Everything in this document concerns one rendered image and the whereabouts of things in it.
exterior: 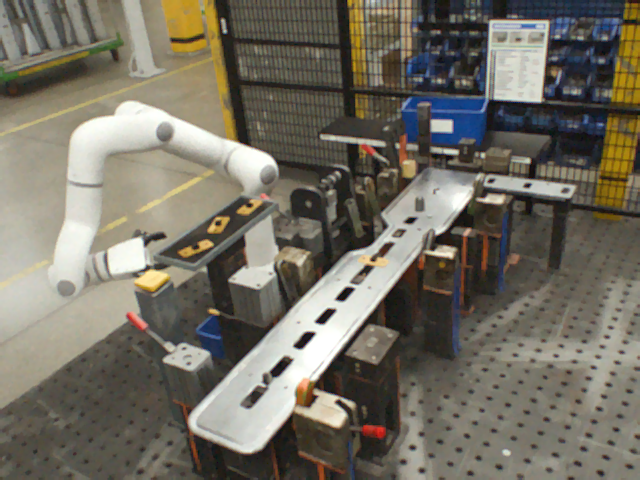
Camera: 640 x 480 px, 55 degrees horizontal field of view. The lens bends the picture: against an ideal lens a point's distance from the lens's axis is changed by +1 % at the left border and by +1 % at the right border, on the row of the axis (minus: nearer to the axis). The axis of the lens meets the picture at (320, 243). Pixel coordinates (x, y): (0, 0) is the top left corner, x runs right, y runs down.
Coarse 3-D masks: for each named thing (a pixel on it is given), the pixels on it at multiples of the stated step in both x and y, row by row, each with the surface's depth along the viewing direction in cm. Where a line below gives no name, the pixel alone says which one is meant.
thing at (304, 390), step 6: (306, 378) 118; (300, 384) 117; (306, 384) 117; (312, 384) 118; (300, 390) 117; (306, 390) 117; (312, 390) 120; (300, 396) 117; (306, 396) 118; (312, 396) 121; (300, 402) 118; (306, 402) 119; (294, 426) 123
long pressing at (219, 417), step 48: (432, 192) 207; (384, 240) 182; (336, 288) 163; (384, 288) 161; (288, 336) 147; (336, 336) 145; (240, 384) 134; (288, 384) 133; (192, 432) 125; (240, 432) 122
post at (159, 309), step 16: (160, 288) 144; (144, 304) 145; (160, 304) 144; (176, 304) 149; (144, 320) 149; (160, 320) 145; (176, 320) 150; (160, 336) 150; (176, 336) 152; (160, 352) 153; (160, 368) 157; (176, 416) 165
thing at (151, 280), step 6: (150, 270) 148; (144, 276) 146; (150, 276) 146; (156, 276) 145; (162, 276) 145; (168, 276) 145; (138, 282) 144; (144, 282) 143; (150, 282) 143; (156, 282) 143; (162, 282) 144; (144, 288) 143; (150, 288) 142; (156, 288) 143
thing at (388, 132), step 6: (390, 126) 204; (384, 132) 203; (390, 132) 203; (396, 132) 201; (384, 138) 204; (390, 138) 203; (390, 144) 204; (390, 150) 205; (396, 150) 207; (390, 156) 206; (396, 156) 208; (390, 162) 207; (396, 162) 209; (390, 168) 208; (396, 168) 210
